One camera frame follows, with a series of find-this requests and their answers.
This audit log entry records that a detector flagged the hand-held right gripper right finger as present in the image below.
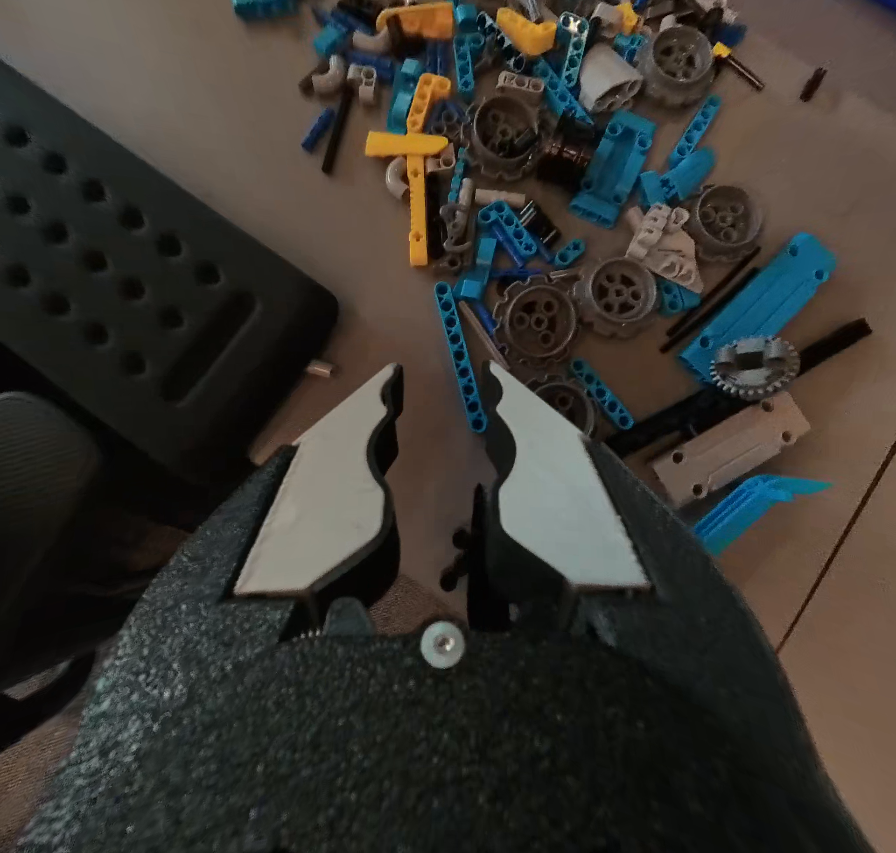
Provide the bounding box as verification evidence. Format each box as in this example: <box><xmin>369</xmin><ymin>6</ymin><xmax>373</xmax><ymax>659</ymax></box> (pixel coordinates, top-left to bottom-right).
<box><xmin>480</xmin><ymin>360</ymin><xmax>652</xmax><ymax>596</ymax></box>

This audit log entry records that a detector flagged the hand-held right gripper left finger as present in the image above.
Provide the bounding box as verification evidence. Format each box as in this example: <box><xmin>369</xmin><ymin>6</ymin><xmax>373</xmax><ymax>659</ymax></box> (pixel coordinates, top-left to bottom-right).
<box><xmin>233</xmin><ymin>363</ymin><xmax>406</xmax><ymax>598</ymax></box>

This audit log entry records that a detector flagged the dark perforated chair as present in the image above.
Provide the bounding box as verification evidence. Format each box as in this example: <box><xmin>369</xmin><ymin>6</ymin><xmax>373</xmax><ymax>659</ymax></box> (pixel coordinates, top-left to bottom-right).
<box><xmin>0</xmin><ymin>62</ymin><xmax>340</xmax><ymax>483</ymax></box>

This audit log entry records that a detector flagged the pile of small brick pieces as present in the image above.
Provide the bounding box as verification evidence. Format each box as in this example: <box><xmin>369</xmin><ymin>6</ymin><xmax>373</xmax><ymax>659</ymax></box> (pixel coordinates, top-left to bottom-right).
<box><xmin>231</xmin><ymin>0</ymin><xmax>876</xmax><ymax>588</ymax></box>

